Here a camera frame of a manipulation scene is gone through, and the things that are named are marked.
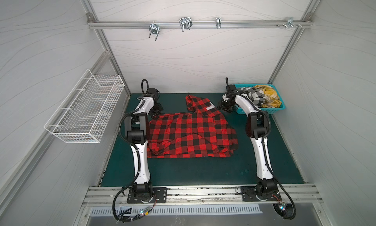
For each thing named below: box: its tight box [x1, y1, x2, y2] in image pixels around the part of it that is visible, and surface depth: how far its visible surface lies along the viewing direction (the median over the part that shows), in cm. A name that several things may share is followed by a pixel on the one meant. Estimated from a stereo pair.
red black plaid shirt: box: [147, 94, 238, 159], surface depth 97 cm
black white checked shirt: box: [240, 87, 266, 108], surface depth 106 cm
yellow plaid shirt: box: [253, 85, 282, 109], surface depth 106 cm
